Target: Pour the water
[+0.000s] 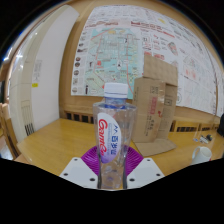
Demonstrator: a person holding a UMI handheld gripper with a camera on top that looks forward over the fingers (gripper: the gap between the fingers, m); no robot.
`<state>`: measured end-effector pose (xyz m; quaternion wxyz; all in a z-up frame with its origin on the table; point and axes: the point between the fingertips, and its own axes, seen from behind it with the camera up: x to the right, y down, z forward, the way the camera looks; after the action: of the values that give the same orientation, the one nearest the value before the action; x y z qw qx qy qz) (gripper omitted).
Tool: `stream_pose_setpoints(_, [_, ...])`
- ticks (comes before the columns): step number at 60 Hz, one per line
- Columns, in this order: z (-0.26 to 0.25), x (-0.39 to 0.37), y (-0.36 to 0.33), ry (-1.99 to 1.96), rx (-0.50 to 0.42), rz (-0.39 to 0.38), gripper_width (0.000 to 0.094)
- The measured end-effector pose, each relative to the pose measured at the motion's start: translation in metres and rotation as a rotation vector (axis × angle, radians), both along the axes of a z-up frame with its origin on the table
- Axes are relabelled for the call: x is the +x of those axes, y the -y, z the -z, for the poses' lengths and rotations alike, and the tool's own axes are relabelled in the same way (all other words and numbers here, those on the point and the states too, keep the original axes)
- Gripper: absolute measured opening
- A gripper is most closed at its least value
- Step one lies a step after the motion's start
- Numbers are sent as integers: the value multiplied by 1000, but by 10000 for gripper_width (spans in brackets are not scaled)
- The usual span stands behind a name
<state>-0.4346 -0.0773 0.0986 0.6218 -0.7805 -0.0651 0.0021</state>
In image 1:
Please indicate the brown cardboard box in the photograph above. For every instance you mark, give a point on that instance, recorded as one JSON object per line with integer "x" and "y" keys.
{"x": 151, "y": 110}

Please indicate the clear plastic water bottle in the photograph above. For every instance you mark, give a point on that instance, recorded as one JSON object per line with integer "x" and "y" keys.
{"x": 115, "y": 133}

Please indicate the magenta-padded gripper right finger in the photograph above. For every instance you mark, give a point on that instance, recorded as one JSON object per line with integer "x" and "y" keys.
{"x": 146, "y": 170}

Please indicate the wooden chair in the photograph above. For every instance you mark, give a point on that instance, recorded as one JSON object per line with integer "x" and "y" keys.
{"x": 6, "y": 130}

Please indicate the white diagram wall poster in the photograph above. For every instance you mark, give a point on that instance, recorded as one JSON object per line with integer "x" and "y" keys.
{"x": 180, "y": 43}

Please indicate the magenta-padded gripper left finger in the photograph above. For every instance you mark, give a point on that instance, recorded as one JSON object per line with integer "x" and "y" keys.
{"x": 77, "y": 170}

